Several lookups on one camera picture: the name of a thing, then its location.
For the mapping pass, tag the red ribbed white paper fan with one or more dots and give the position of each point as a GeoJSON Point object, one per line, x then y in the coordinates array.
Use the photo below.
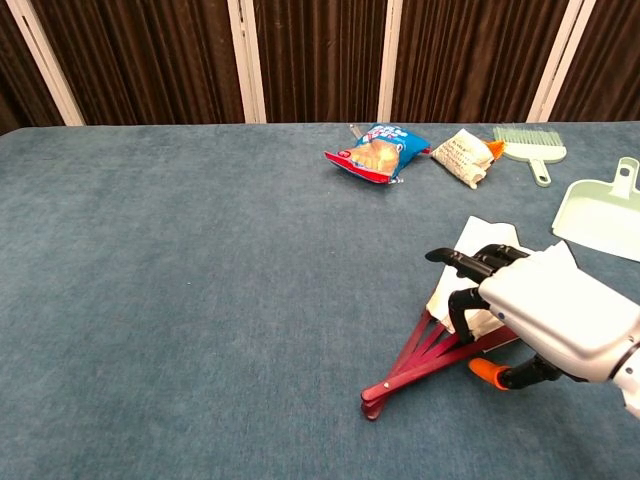
{"type": "Point", "coordinates": [415, 365]}

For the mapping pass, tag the silver pen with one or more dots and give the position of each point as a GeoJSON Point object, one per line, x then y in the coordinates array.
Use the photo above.
{"type": "Point", "coordinates": [355, 132]}

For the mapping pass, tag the white screen frame post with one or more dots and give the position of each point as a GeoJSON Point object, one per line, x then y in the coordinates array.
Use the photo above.
{"type": "Point", "coordinates": [555, 65]}
{"type": "Point", "coordinates": [47, 65]}
{"type": "Point", "coordinates": [391, 65]}
{"type": "Point", "coordinates": [247, 65]}

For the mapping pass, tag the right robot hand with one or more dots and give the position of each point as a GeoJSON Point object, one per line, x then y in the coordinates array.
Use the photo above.
{"type": "Point", "coordinates": [555, 310]}

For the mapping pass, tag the light green dustpan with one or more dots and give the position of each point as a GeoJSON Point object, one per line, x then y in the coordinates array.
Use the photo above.
{"type": "Point", "coordinates": [595, 220]}

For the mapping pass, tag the blue red chip bag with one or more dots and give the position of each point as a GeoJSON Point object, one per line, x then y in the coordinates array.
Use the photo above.
{"type": "Point", "coordinates": [380, 155]}

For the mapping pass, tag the light green hand brush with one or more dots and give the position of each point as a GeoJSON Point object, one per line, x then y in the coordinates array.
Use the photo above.
{"type": "Point", "coordinates": [532, 147]}

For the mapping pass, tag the blue felt table cover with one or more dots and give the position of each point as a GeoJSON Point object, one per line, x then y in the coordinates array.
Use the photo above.
{"type": "Point", "coordinates": [175, 300]}

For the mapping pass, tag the crumpled white orange snack wrapper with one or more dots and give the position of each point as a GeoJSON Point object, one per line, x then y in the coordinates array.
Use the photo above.
{"type": "Point", "coordinates": [462, 157]}

